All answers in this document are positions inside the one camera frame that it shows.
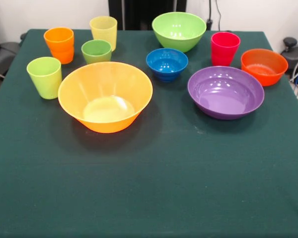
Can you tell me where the large orange bowl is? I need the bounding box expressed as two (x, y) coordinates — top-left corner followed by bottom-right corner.
(57, 61), (154, 134)

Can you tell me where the blue bowl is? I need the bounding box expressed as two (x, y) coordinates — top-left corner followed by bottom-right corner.
(146, 48), (189, 83)

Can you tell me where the dark green tablecloth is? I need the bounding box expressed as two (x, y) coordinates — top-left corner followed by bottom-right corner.
(0, 29), (298, 238)

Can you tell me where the purple bowl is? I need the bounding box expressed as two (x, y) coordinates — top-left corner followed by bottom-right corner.
(187, 65), (265, 120)

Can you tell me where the large light green bowl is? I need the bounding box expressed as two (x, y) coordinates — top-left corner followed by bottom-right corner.
(151, 11), (207, 54)

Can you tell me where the yellow cup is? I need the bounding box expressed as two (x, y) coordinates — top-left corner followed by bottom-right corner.
(89, 15), (118, 52)

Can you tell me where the red cup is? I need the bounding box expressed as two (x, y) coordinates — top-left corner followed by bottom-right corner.
(211, 31), (241, 67)

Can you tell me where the lime green cup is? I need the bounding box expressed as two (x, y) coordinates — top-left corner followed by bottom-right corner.
(26, 56), (63, 100)

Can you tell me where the orange cup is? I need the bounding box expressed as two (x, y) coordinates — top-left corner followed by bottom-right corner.
(43, 26), (75, 65)

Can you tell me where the small red-orange bowl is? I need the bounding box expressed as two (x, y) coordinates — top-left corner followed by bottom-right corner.
(240, 48), (289, 87)

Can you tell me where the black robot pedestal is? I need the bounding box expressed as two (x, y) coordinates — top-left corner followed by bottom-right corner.
(108, 0), (187, 31)

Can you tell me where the black hanging cable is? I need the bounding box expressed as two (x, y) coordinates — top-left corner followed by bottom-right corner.
(206, 0), (223, 31)

